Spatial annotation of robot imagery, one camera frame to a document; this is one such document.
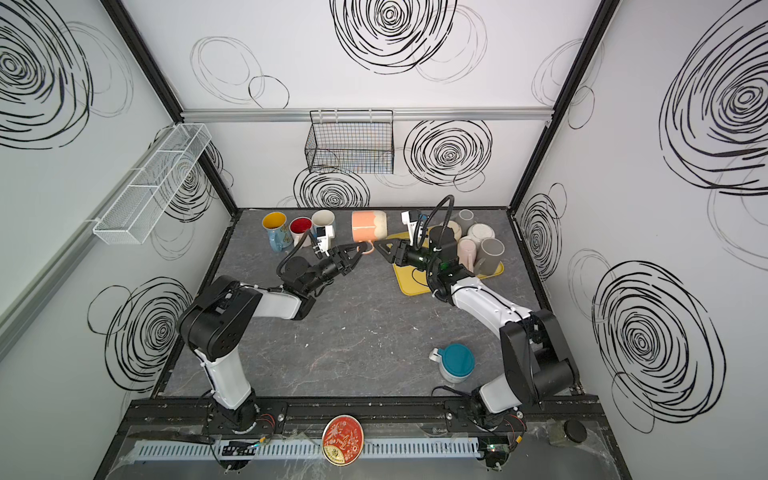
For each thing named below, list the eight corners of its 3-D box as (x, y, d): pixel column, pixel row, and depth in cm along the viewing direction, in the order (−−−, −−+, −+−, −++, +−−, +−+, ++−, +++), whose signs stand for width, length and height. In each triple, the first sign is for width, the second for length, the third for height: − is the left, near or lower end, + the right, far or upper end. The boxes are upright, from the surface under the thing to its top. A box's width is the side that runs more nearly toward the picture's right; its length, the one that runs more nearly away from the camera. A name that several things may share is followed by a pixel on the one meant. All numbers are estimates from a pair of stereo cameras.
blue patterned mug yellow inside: (275, 259, 108) (265, 238, 98) (270, 236, 115) (260, 215, 105) (297, 252, 110) (289, 231, 101) (290, 230, 117) (282, 209, 107)
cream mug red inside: (293, 250, 111) (286, 233, 103) (297, 234, 117) (291, 216, 109) (313, 250, 111) (307, 233, 103) (316, 234, 117) (311, 216, 109)
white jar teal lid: (445, 389, 80) (450, 381, 73) (431, 358, 85) (434, 348, 78) (473, 377, 82) (480, 368, 75) (457, 348, 87) (463, 336, 80)
